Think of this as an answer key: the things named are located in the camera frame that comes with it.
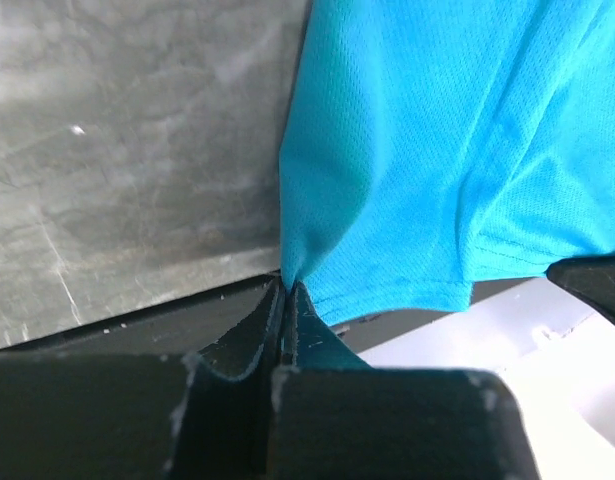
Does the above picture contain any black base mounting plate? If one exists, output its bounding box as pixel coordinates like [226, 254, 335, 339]
[0, 273, 277, 354]

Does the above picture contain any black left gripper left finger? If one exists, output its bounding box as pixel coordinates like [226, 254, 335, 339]
[0, 279, 286, 479]

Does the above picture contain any teal t shirt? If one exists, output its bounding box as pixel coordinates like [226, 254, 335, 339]
[279, 1, 615, 325]

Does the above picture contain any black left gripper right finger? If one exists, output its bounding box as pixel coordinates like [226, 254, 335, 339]
[271, 286, 538, 479]

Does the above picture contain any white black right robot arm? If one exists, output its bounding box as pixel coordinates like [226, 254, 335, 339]
[334, 278, 615, 479]

